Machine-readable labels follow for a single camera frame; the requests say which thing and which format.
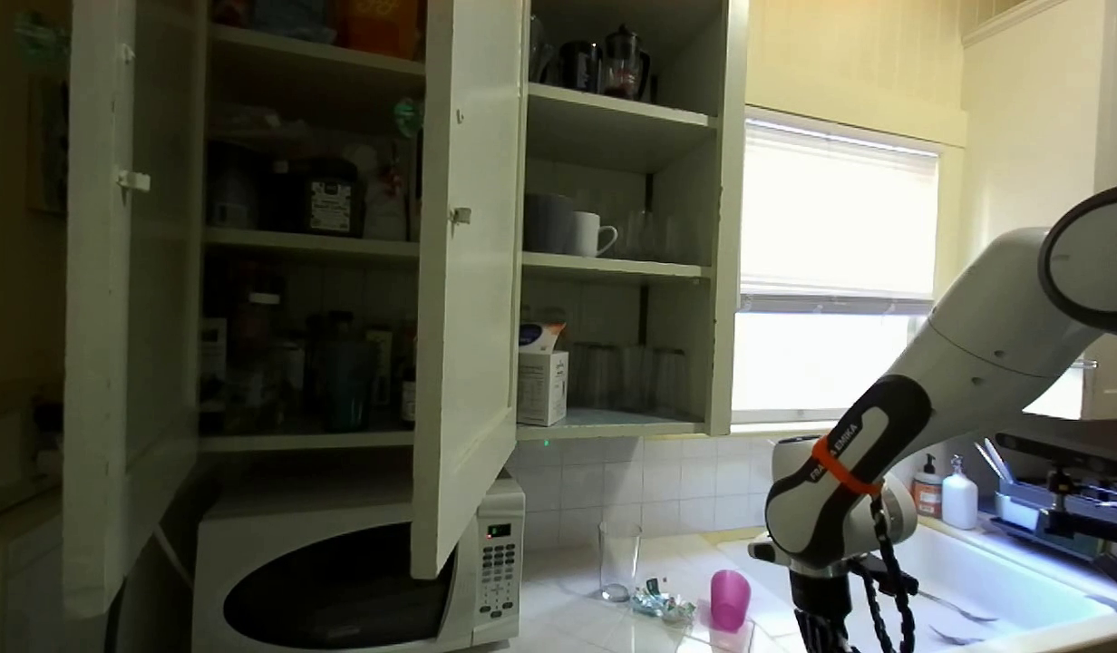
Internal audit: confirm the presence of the dark canister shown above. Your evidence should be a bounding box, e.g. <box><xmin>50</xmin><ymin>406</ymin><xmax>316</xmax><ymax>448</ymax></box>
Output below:
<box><xmin>208</xmin><ymin>141</ymin><xmax>264</xmax><ymax>231</ymax></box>

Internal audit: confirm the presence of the dark glass jar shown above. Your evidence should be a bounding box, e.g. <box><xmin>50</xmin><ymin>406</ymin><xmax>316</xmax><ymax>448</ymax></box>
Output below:
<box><xmin>224</xmin><ymin>287</ymin><xmax>282</xmax><ymax>432</ymax></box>

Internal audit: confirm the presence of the clear food bag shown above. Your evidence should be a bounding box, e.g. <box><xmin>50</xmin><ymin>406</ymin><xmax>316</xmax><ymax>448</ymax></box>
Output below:
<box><xmin>358</xmin><ymin>94</ymin><xmax>425</xmax><ymax>244</ymax></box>

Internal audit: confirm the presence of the clear shelf glass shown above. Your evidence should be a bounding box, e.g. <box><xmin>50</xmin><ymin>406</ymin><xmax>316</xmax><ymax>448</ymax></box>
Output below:
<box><xmin>624</xmin><ymin>210</ymin><xmax>683</xmax><ymax>261</ymax></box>

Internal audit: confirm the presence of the cream wall cabinet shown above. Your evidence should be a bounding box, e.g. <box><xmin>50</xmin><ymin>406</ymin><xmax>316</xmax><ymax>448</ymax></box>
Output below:
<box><xmin>194</xmin><ymin>0</ymin><xmax>756</xmax><ymax>455</ymax></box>

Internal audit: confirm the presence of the white printed box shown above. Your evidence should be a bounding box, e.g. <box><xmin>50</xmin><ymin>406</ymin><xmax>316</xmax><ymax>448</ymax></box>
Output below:
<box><xmin>515</xmin><ymin>348</ymin><xmax>573</xmax><ymax>428</ymax></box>

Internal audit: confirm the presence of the white kitchen sink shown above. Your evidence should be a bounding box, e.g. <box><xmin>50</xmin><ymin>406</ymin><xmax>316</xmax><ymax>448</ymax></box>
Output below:
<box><xmin>751</xmin><ymin>517</ymin><xmax>1117</xmax><ymax>653</ymax></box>

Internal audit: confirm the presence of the dark metal pot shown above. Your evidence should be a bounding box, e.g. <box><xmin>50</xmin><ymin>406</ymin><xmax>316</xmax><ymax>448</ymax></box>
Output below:
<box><xmin>554</xmin><ymin>39</ymin><xmax>606</xmax><ymax>94</ymax></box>

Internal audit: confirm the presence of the white microwave oven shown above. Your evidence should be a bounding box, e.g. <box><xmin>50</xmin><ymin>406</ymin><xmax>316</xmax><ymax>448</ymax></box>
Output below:
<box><xmin>194</xmin><ymin>476</ymin><xmax>530</xmax><ymax>653</ymax></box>

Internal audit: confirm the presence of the steel kettle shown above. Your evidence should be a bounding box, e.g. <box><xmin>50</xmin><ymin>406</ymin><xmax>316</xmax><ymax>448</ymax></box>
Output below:
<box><xmin>600</xmin><ymin>24</ymin><xmax>657</xmax><ymax>100</ymax></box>

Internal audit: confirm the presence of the plain white mug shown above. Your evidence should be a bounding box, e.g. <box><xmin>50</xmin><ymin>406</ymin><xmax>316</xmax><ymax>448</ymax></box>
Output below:
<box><xmin>571</xmin><ymin>210</ymin><xmax>624</xmax><ymax>261</ymax></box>

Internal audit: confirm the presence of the blue container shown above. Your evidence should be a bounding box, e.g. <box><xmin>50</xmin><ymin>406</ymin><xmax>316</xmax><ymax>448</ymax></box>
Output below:
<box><xmin>248</xmin><ymin>0</ymin><xmax>338</xmax><ymax>48</ymax></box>

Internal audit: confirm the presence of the white soap bottle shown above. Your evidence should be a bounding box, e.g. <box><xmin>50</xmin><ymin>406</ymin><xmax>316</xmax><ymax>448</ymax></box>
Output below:
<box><xmin>940</xmin><ymin>452</ymin><xmax>988</xmax><ymax>534</ymax></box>

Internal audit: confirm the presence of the tall clear drinking glass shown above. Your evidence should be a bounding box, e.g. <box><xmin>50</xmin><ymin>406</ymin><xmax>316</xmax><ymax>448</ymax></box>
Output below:
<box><xmin>595</xmin><ymin>517</ymin><xmax>646</xmax><ymax>607</ymax></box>

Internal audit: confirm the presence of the dark tall bottle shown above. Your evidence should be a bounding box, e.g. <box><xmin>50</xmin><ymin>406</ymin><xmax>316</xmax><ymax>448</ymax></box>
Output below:
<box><xmin>307</xmin><ymin>310</ymin><xmax>373</xmax><ymax>432</ymax></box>

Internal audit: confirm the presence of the cream cabinet door with latch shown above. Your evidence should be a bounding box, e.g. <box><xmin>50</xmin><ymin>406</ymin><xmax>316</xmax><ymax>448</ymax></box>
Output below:
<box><xmin>61</xmin><ymin>0</ymin><xmax>209</xmax><ymax>619</ymax></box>

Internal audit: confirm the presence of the dark jar white label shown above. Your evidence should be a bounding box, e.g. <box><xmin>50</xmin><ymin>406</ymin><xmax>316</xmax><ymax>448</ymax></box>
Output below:
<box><xmin>303</xmin><ymin>160</ymin><xmax>364</xmax><ymax>238</ymax></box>

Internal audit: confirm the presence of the orange container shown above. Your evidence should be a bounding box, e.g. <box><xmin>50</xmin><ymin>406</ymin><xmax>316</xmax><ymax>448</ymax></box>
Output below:
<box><xmin>338</xmin><ymin>0</ymin><xmax>425</xmax><ymax>60</ymax></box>

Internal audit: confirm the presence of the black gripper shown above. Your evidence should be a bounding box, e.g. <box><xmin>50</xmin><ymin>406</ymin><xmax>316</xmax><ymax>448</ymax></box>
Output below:
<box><xmin>788</xmin><ymin>566</ymin><xmax>856</xmax><ymax>653</ymax></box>

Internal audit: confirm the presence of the clear tumbler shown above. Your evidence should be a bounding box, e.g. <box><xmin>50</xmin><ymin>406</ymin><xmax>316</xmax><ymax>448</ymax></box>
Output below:
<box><xmin>573</xmin><ymin>341</ymin><xmax>624</xmax><ymax>413</ymax></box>

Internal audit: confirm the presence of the brown soap bottle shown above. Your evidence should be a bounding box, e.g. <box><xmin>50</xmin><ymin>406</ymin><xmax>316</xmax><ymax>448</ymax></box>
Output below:
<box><xmin>912</xmin><ymin>448</ymin><xmax>946</xmax><ymax>522</ymax></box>

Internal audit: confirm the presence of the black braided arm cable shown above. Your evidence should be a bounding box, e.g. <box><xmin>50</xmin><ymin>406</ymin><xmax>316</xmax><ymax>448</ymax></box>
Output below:
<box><xmin>856</xmin><ymin>499</ymin><xmax>923</xmax><ymax>653</ymax></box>

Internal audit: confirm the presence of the pink plastic cup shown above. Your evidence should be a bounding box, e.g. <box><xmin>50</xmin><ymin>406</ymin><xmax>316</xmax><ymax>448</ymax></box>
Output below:
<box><xmin>709</xmin><ymin>569</ymin><xmax>756</xmax><ymax>634</ymax></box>

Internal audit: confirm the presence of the cream cabinet door with knob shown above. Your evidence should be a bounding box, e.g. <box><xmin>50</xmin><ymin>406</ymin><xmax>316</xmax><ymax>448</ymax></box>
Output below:
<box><xmin>411</xmin><ymin>0</ymin><xmax>533</xmax><ymax>584</ymax></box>

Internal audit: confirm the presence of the long utensil in sink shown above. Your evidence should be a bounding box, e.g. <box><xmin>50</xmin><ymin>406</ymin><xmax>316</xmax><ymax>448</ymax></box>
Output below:
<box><xmin>926</xmin><ymin>592</ymin><xmax>998</xmax><ymax>628</ymax></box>

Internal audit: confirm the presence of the white sink window blind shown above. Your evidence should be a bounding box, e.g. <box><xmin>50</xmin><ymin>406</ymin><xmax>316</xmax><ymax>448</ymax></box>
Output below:
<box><xmin>735</xmin><ymin>105</ymin><xmax>946</xmax><ymax>306</ymax></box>

